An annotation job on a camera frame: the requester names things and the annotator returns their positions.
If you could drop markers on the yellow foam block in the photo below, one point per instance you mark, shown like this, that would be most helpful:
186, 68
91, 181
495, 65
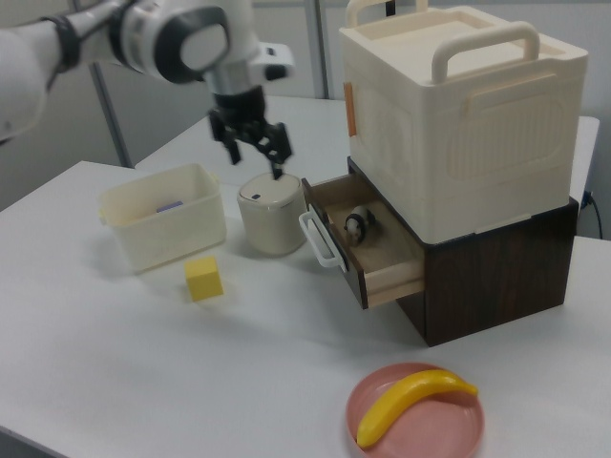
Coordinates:
204, 278

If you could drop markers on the cream plastic storage box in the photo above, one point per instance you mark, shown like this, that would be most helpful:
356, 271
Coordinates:
458, 119

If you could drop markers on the purple block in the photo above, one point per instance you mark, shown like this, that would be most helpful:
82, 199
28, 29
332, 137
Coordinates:
169, 207

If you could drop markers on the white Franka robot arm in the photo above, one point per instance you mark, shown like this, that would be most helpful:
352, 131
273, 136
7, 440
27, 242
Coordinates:
119, 43

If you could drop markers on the panda toy figure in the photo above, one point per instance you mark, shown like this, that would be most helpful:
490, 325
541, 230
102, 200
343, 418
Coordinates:
358, 224

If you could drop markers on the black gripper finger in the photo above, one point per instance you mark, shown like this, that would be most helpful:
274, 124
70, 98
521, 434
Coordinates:
233, 151
275, 164

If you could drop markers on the cream mini trash can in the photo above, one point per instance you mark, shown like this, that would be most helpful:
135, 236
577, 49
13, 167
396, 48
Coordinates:
272, 213

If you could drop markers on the dark wood drawer cabinet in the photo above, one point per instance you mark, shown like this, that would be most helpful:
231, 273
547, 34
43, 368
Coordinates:
491, 276

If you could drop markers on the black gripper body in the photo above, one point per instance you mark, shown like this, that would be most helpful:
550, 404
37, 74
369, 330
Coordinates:
246, 121

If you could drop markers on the pink plate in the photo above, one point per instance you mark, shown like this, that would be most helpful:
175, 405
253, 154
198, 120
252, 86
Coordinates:
420, 420

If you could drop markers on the cream plastic bin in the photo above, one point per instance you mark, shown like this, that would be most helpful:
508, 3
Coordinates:
162, 224

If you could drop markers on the yellow toy banana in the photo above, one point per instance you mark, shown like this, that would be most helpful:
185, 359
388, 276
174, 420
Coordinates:
410, 401

